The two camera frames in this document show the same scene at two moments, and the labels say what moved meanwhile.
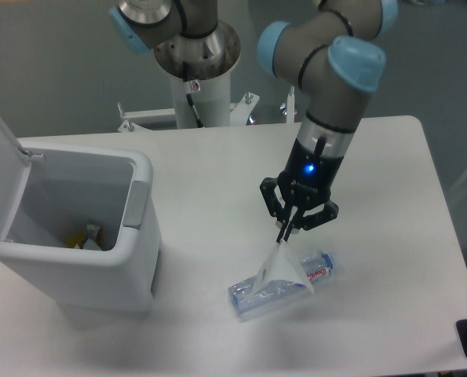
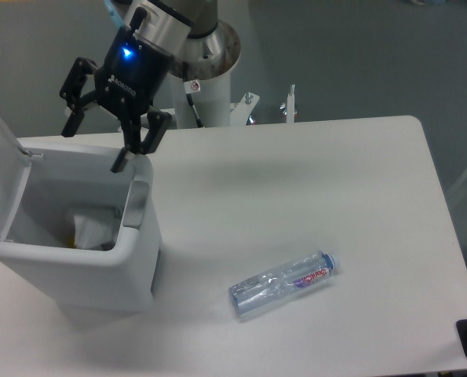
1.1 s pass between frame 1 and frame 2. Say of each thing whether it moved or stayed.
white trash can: stayed
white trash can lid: stayed
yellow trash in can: stayed
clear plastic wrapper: moved
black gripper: moved
